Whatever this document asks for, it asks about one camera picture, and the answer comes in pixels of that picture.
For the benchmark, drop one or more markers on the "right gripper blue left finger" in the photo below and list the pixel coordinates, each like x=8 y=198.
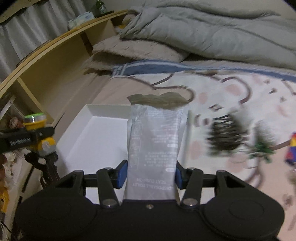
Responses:
x=120 y=175

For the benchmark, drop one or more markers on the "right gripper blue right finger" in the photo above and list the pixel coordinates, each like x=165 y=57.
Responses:
x=180 y=176

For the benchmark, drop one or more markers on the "yellow headlamp with strap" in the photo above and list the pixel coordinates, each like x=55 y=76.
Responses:
x=45 y=146

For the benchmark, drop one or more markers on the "grey toilet seat cushion packet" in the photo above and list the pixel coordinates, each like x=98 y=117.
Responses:
x=154 y=135

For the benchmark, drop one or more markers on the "green clothes pegs with string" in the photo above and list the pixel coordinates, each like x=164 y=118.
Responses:
x=262 y=150

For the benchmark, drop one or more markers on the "white shallow box tray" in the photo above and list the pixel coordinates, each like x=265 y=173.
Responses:
x=97 y=139

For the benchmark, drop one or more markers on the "wooden headboard shelf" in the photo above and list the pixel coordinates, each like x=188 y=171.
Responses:
x=52 y=80

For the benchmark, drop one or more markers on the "cartoon bear print blanket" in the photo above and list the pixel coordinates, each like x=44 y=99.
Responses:
x=260 y=99

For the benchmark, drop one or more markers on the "grey curtain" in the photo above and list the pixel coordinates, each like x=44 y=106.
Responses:
x=34 y=26

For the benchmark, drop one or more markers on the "colourful playing card box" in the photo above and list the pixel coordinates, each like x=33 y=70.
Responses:
x=290 y=157

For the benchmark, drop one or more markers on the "beige fluffy pillow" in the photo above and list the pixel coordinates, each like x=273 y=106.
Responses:
x=115 y=51

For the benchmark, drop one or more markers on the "tissue box on shelf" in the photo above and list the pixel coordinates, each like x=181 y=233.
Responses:
x=83 y=18

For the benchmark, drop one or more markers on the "green glass bottle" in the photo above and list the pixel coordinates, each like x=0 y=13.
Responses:
x=99 y=8

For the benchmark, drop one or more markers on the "grey quilted duvet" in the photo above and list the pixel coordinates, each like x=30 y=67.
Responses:
x=253 y=36

